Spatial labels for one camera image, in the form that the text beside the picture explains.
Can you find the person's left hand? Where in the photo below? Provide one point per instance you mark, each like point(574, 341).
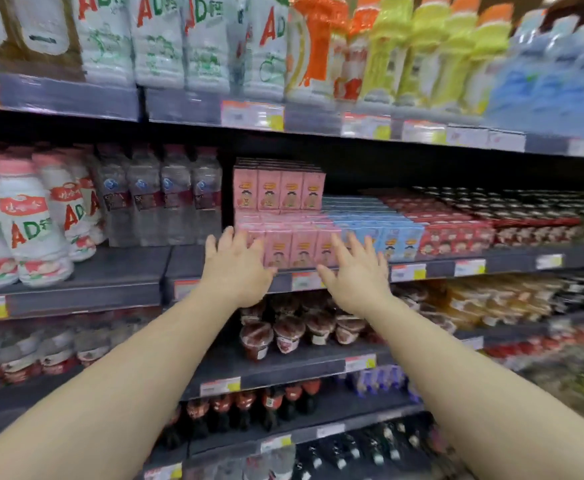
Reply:
point(237, 274)

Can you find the person's right hand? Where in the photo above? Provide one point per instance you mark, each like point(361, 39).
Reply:
point(362, 284)

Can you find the row of red label bottles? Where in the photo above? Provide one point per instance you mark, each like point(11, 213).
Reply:
point(17, 362)

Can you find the person's right forearm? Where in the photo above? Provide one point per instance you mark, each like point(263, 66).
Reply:
point(472, 384)

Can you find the person's left forearm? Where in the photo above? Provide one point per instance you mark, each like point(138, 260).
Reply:
point(112, 394)

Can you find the stack of blue milk cartons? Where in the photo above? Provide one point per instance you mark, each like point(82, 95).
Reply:
point(397, 239)

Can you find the group of red fruit cups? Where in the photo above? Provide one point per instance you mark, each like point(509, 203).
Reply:
point(257, 339)

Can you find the stack of pink milk cartons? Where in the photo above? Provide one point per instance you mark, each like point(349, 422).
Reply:
point(282, 189)

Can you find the row of purple white pouches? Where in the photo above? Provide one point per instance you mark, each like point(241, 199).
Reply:
point(377, 382)

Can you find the group of orange fruit cups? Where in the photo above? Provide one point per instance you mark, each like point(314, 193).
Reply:
point(497, 299)

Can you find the row of dark white-capped bottles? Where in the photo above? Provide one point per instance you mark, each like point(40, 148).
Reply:
point(342, 452)

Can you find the row of red juice bottles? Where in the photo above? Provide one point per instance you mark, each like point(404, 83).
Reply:
point(522, 347)

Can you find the row of red milk cans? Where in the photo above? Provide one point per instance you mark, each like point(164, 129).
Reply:
point(532, 229)

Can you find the row of pink-capped white bottles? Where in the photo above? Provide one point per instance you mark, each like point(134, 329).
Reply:
point(27, 229)

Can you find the row of green-capped white bottles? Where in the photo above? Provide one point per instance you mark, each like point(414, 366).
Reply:
point(157, 44)

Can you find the row of yellow wrapped bottles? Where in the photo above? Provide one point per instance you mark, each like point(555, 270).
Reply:
point(442, 54)

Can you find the row of pale blue bottles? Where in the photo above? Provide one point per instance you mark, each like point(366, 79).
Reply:
point(547, 89)

